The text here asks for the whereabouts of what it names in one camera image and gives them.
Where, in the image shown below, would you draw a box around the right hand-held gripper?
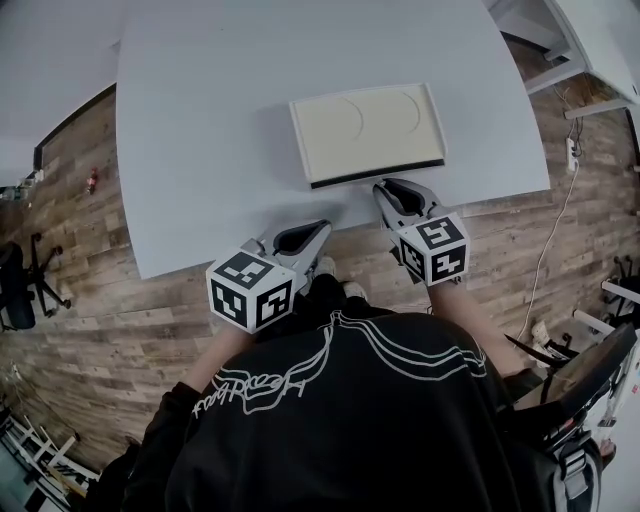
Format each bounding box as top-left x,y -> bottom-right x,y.
372,177 -> 473,288

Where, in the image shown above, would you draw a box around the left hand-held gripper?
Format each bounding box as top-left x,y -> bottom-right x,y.
205,217 -> 335,335

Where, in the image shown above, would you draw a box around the cream rectangular tray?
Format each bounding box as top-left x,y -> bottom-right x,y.
288,82 -> 448,191

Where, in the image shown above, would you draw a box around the person's right forearm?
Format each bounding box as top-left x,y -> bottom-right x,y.
427,282 -> 524,379

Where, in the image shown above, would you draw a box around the person's left forearm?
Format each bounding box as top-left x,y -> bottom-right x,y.
185,319 -> 259,401

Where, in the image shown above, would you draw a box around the person's black trousers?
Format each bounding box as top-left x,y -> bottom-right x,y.
294,272 -> 401,326

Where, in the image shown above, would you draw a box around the white table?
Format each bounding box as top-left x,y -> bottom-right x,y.
114,0 -> 552,280
482,0 -> 640,121

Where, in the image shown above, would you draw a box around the person's black printed shirt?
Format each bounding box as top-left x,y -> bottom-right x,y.
99,299 -> 556,512

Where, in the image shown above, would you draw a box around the black swivel chair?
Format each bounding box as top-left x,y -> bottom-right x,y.
0,232 -> 73,332

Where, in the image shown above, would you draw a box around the grey backpack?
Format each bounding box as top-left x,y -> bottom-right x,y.
542,434 -> 606,512

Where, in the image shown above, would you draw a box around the white metal rack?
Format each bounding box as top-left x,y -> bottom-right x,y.
0,404 -> 101,501

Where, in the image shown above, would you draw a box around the white power cable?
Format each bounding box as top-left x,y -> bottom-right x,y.
517,159 -> 581,344

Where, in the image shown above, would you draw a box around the white tube frame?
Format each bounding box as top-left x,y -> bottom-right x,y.
572,277 -> 640,336

